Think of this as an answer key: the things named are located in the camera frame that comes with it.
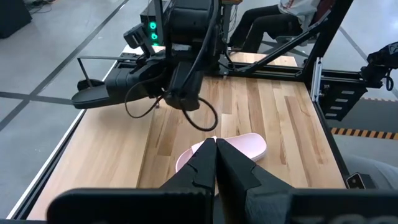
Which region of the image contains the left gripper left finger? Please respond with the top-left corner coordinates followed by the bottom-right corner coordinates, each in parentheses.
top-left (160, 138), bottom-right (218, 190)

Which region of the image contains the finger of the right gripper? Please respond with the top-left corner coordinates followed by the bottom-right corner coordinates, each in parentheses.
top-left (105, 63), bottom-right (137, 100)

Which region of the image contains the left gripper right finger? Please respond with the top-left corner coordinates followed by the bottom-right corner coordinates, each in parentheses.
top-left (216, 138), bottom-right (295, 224)

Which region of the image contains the black ribbed slide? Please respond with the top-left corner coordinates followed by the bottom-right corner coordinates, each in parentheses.
top-left (70, 83), bottom-right (127, 110)

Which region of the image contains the pink foam slide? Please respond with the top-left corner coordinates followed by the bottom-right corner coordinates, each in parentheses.
top-left (175, 133), bottom-right (268, 174)

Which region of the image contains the black metal shoe shelf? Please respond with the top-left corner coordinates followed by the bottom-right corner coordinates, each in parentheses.
top-left (76, 55), bottom-right (147, 88)

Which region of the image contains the person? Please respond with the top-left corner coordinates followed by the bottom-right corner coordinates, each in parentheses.
top-left (228, 0), bottom-right (321, 54)

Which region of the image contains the black cabinet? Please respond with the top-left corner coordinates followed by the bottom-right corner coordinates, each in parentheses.
top-left (0, 0), bottom-right (33, 40)

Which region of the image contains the yellow black hazard tape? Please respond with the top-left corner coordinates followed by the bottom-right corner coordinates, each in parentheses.
top-left (330, 126), bottom-right (398, 141)

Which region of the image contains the black slotted metal panel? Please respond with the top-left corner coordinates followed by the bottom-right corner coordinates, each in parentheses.
top-left (320, 81), bottom-right (368, 122)

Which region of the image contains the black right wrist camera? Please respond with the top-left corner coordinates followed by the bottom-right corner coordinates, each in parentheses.
top-left (123, 22), bottom-right (155, 56)

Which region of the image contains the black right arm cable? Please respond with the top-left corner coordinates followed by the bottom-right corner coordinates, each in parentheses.
top-left (124, 70), bottom-right (219, 132)

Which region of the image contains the small black table camera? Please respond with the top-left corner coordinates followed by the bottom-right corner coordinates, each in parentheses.
top-left (346, 172), bottom-right (377, 190)

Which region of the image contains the black aluminium table frame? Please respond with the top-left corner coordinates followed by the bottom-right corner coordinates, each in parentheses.
top-left (217, 0), bottom-right (368, 103)

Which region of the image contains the black device with cable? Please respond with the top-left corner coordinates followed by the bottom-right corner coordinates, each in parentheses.
top-left (360, 42), bottom-right (398, 91)

